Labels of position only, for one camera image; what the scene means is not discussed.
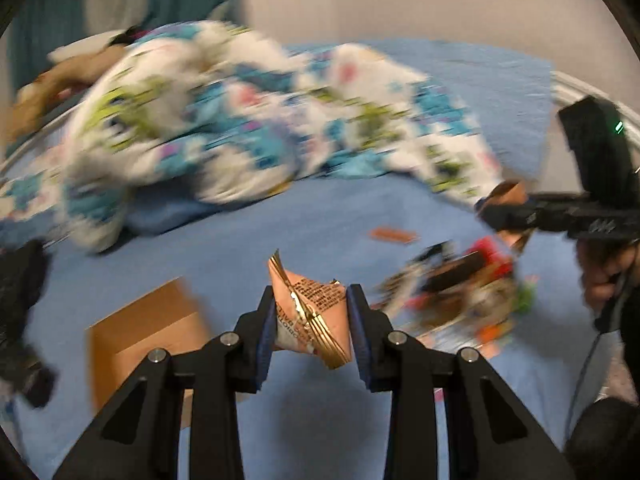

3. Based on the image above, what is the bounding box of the blue fleece bed sheet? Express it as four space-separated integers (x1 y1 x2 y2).
0 170 626 480

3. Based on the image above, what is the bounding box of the person's dark clothing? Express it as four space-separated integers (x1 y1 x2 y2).
562 395 640 480

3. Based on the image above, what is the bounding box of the brown flat wrapper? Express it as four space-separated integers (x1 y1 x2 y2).
370 227 418 245

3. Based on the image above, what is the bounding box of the black cloth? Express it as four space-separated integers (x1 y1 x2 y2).
0 239 58 408

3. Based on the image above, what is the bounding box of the teal curtain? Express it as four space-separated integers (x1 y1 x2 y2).
0 0 241 91

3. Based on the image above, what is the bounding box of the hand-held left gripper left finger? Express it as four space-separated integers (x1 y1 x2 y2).
52 284 278 480

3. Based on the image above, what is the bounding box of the orange snack packet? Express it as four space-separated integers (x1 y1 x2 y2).
267 249 353 371

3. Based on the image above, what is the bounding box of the cartoon monster printed blanket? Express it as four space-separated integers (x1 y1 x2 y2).
50 20 506 256

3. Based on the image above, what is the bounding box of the white bed headboard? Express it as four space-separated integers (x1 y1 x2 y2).
550 71 640 141

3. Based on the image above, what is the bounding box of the person's right hand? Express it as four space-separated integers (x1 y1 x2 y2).
577 240 640 311

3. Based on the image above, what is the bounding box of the black cable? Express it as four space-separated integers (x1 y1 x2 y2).
565 270 631 456

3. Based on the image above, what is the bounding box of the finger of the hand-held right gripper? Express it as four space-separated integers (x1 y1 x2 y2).
477 194 576 235

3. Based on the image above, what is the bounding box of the brown plush toy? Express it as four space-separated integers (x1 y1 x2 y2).
12 45 126 136

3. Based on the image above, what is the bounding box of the red lighter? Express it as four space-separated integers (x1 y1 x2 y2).
467 237 516 271

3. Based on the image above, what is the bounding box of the brown cardboard box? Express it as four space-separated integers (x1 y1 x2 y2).
87 277 213 428

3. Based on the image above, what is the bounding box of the black rectangular packet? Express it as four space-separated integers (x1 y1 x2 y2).
425 252 488 293

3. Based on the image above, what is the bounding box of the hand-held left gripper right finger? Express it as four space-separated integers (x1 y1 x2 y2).
346 284 576 480

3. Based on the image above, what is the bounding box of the cartoon printed pillow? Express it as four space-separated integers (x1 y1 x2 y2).
0 165 71 241

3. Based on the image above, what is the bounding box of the white pillow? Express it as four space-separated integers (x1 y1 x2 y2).
47 30 131 61

